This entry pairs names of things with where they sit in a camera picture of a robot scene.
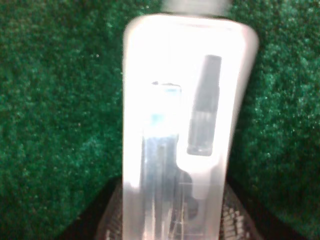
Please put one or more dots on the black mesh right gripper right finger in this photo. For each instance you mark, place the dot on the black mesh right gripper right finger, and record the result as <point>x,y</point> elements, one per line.
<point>236,223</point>

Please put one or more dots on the dark green felt mat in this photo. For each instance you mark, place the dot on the dark green felt mat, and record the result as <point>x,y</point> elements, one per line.
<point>61,111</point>

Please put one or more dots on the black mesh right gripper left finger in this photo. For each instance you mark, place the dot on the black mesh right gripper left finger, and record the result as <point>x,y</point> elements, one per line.
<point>110,226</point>

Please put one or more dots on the clear plastic compass case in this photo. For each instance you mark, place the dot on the clear plastic compass case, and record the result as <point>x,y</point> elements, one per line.
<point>184,79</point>

